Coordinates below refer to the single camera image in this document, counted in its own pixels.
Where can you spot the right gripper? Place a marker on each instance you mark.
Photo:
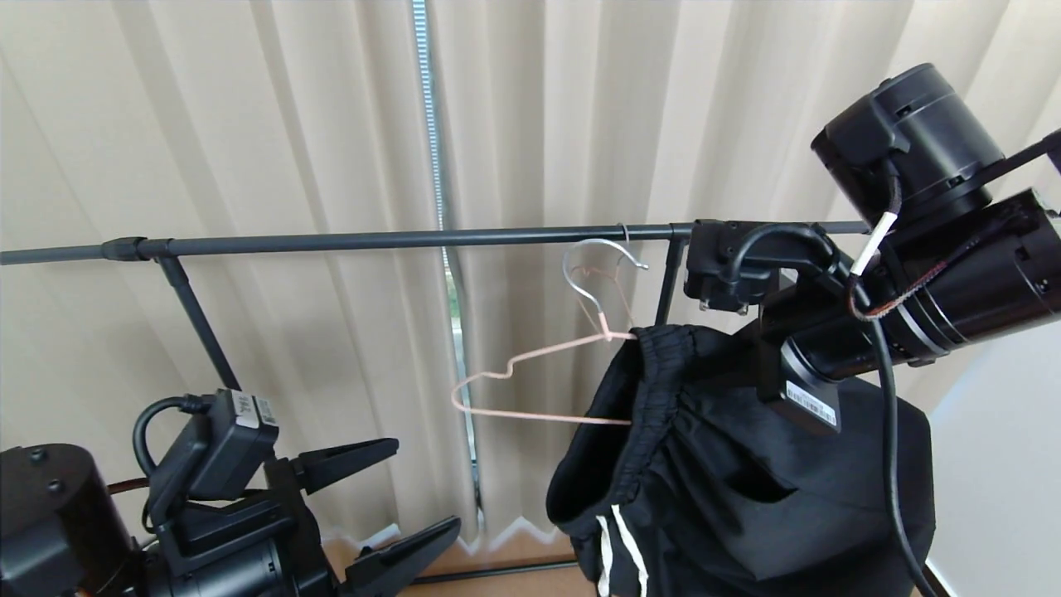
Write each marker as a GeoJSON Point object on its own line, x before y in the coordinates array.
{"type": "Point", "coordinates": [978, 282]}

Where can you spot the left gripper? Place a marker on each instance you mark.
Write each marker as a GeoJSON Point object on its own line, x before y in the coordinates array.
{"type": "Point", "coordinates": [273, 555]}

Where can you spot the pink clothes hanger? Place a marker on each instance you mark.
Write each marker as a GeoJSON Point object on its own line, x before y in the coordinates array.
{"type": "Point", "coordinates": [539, 415]}
{"type": "Point", "coordinates": [624, 235]}

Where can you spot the black shorts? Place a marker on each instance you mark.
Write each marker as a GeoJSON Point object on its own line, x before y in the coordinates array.
{"type": "Point", "coordinates": [746, 497]}

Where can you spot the black clothes rack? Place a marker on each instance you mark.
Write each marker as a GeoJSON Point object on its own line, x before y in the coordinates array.
{"type": "Point", "coordinates": [331, 241]}

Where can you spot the beige curtain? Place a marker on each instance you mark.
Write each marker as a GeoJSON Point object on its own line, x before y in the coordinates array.
{"type": "Point", "coordinates": [290, 124]}

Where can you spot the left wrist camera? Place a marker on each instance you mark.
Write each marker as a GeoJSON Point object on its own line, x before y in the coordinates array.
{"type": "Point", "coordinates": [224, 448]}

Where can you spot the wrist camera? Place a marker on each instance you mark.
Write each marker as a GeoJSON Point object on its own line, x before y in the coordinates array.
{"type": "Point", "coordinates": [224, 448]}
{"type": "Point", "coordinates": [729, 265]}

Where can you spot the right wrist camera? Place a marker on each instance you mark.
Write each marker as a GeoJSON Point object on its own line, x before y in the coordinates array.
{"type": "Point", "coordinates": [729, 265]}

